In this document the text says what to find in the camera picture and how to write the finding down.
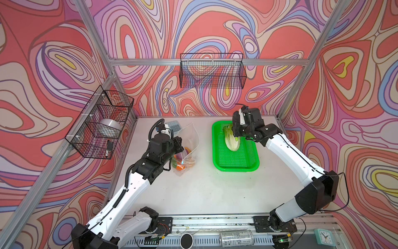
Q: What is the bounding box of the toy napa cabbage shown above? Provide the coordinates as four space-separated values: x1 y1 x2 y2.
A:
223 124 240 151

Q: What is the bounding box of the clear zip top bag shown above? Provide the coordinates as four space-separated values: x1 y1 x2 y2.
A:
171 123 200 176

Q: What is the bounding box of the green plastic basket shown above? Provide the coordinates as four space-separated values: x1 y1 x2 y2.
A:
212 120 260 172

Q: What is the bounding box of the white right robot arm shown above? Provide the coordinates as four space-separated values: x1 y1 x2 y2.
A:
232 105 340 228

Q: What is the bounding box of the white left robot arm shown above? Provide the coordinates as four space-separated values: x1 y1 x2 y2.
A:
71 133 184 249

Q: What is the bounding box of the light blue calculator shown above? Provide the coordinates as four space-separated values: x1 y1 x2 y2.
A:
166 120 181 133

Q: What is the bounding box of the white roll in basket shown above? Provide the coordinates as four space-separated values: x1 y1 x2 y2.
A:
97 118 122 139

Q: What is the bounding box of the black round speaker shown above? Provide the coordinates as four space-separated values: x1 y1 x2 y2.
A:
179 233 194 249

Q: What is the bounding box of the silver drink can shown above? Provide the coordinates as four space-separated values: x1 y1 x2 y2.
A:
220 230 255 248

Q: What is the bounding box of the teal small clock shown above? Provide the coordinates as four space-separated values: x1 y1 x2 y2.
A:
314 228 335 247

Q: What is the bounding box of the black wire basket left wall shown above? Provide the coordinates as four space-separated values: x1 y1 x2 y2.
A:
65 86 134 159

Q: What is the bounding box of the black wire basket wall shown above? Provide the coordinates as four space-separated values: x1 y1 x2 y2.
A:
65 86 134 159
179 52 247 89

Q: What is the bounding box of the black wire basket back wall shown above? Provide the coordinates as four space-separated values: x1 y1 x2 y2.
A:
179 52 247 89

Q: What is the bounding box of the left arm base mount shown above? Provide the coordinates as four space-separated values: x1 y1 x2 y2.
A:
140 216 173 236

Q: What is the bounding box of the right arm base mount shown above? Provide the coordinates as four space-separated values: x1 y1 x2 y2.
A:
251 215 297 233

